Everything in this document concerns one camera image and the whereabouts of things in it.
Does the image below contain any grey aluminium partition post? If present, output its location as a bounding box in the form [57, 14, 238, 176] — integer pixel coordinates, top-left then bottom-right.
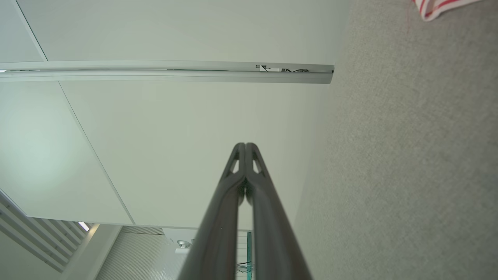
[0, 60, 335, 84]

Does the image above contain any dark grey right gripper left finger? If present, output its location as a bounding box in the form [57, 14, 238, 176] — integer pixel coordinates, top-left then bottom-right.
[177, 143, 246, 280]

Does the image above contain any grey fabric sofa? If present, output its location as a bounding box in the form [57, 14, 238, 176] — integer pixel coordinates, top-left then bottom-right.
[291, 0, 498, 280]

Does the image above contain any red garment with striped trim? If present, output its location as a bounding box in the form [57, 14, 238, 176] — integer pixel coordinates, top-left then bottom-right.
[412, 0, 483, 22]

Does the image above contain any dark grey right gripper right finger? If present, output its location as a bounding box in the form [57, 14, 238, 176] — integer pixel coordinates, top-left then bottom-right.
[246, 143, 314, 280]

